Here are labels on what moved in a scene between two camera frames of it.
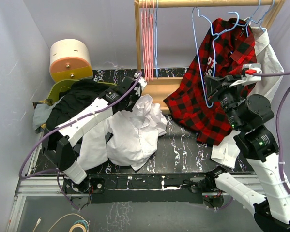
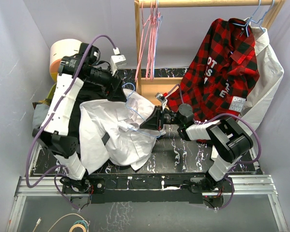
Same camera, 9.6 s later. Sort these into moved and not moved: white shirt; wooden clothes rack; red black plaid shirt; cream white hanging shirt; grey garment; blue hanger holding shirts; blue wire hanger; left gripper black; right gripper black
Moved: blue wire hanger; right gripper black; left gripper black
Not moved: red black plaid shirt; grey garment; blue hanger holding shirts; cream white hanging shirt; wooden clothes rack; white shirt
